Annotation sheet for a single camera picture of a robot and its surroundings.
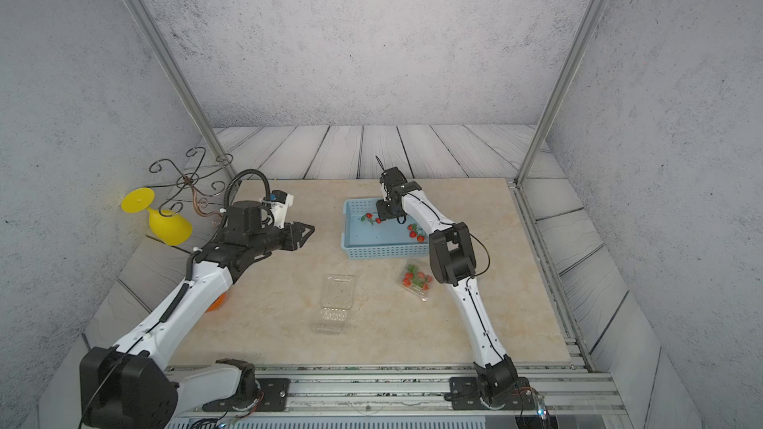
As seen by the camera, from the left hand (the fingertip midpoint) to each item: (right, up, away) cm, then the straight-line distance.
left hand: (313, 228), depth 80 cm
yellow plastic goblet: (-37, 0, -2) cm, 37 cm away
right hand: (+19, +4, +27) cm, 33 cm away
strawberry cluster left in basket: (+13, +2, +28) cm, 31 cm away
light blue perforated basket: (+13, -5, +25) cm, 29 cm away
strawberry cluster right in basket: (+29, -3, +25) cm, 38 cm away
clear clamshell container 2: (+31, -14, +16) cm, 38 cm away
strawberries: (+28, -17, +16) cm, 36 cm away
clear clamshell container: (+5, -22, +11) cm, 25 cm away
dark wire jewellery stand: (-31, +12, -1) cm, 34 cm away
